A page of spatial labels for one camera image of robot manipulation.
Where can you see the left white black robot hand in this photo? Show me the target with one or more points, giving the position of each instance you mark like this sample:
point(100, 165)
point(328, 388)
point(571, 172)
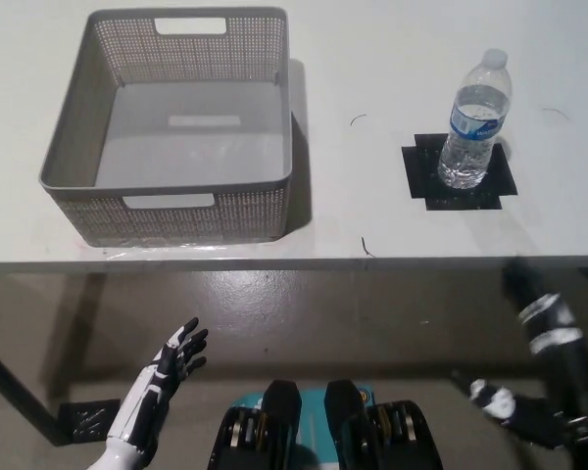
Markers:
point(149, 387)

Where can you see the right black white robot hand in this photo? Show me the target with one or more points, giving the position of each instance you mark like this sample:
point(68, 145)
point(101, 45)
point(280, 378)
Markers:
point(524, 411)

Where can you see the clear plastic water bottle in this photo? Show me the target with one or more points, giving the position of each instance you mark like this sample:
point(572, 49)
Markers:
point(473, 127)

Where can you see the black floor tape patch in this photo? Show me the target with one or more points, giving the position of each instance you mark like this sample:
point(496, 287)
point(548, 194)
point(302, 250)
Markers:
point(88, 418)

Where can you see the dark metal table leg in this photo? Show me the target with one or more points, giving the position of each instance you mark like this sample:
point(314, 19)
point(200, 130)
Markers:
point(19, 391)

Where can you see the black ribbed robot body block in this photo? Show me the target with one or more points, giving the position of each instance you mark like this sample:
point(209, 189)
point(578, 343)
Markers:
point(353, 431)
point(274, 431)

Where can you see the grey perforated plastic basket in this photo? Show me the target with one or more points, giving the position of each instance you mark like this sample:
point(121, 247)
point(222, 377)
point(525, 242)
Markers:
point(73, 147)

